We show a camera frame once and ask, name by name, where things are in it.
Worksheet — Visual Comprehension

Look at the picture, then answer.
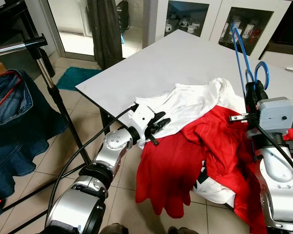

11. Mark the blue plastic clothes hanger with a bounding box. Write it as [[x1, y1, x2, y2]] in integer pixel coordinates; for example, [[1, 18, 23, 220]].
[[230, 22, 270, 98]]

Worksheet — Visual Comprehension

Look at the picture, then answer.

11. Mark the black clothes rack stand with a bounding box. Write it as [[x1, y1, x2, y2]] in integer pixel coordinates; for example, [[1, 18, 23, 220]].
[[0, 33, 94, 216]]

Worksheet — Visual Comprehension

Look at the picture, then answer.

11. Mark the white bottle red label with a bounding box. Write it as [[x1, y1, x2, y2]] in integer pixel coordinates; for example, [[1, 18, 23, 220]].
[[222, 22, 231, 40], [233, 18, 242, 35], [244, 22, 257, 40]]

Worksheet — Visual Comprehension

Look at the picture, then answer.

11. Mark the black table leg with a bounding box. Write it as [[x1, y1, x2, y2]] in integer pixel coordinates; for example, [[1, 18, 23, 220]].
[[100, 110, 114, 135]]

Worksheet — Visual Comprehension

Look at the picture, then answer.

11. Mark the dark grey curtain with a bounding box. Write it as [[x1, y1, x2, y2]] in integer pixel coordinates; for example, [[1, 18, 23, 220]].
[[87, 0, 123, 70]]

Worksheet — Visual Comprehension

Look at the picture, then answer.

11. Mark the red wire clothes hanger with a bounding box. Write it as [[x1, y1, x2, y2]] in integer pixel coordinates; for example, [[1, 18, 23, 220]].
[[0, 70, 23, 117]]

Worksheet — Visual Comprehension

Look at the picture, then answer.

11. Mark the white drawer with handle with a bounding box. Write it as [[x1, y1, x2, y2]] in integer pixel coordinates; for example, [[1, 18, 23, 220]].
[[263, 51, 293, 73]]

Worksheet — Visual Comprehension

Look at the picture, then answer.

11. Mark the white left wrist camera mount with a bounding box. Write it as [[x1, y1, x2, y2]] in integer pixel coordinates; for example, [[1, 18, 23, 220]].
[[135, 104, 156, 129]]

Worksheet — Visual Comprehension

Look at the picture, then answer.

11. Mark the red striped polo shirt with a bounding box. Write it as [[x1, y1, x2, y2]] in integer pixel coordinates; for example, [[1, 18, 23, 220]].
[[183, 105, 293, 234]]

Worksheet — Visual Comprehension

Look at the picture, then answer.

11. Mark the teal floor mat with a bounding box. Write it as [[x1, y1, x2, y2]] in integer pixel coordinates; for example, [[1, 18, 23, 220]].
[[56, 66, 103, 92]]

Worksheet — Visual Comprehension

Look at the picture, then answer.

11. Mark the black audio speaker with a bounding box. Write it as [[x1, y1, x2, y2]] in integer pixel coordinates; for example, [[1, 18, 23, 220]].
[[273, 0, 293, 47]]

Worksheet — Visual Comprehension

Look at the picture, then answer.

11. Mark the dark TV stand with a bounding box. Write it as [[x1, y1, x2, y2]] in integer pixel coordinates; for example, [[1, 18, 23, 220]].
[[261, 0, 293, 73]]

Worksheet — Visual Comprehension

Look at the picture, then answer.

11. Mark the blue denim garment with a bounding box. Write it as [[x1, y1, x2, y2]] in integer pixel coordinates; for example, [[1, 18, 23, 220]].
[[0, 69, 69, 221]]

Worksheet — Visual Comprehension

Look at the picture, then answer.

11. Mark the black device with light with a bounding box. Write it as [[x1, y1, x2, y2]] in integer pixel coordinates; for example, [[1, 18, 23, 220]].
[[117, 0, 130, 36]]

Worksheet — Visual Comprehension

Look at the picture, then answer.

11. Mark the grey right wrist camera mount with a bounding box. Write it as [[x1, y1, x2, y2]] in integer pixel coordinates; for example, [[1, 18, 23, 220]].
[[257, 97, 293, 135]]

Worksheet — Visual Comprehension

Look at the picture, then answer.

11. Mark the chrome clothes rail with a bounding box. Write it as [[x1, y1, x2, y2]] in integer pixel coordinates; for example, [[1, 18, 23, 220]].
[[0, 37, 47, 58]]

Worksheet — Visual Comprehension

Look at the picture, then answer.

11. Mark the white glass door cabinet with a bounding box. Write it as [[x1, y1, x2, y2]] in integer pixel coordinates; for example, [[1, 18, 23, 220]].
[[144, 0, 293, 58]]

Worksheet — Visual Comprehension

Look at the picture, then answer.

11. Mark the white polo shirt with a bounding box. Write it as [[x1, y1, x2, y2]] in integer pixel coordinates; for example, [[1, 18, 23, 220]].
[[212, 77, 247, 111]]

